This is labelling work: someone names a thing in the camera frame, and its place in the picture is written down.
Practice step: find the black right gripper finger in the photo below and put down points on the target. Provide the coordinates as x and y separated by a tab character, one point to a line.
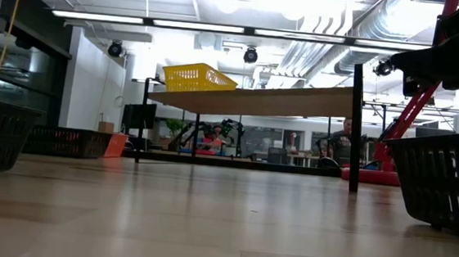
431	64
412	85

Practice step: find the orange plastic basket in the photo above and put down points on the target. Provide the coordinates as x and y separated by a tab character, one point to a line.
116	146

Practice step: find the background black robot arm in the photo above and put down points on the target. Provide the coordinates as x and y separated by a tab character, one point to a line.
231	130

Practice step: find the wooden shelf with black legs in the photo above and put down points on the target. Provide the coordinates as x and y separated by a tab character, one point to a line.
256	102

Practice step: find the red desk lamp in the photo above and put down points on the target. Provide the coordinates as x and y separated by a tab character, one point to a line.
409	114

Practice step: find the black ceiling spotlight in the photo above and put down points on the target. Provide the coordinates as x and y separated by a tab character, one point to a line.
115	49
250	55
384	68

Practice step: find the person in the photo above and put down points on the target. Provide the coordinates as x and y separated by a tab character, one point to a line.
341	143
212	139

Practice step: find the yellow plastic basket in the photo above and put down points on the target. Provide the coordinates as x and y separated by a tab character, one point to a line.
192	78

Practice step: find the long ceiling light strip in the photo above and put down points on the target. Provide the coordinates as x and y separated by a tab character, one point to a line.
198	26

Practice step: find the green potted plant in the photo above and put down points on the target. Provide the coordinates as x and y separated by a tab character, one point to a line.
174	126

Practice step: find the black computer monitor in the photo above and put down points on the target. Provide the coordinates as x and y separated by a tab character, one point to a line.
139	116

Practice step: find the cardboard box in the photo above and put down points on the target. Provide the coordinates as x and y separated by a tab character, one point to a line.
106	127

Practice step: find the silver ventilation duct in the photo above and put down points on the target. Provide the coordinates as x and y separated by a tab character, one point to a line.
368	28

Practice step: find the black aluminium table frame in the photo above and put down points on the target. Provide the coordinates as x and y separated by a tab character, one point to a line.
231	163

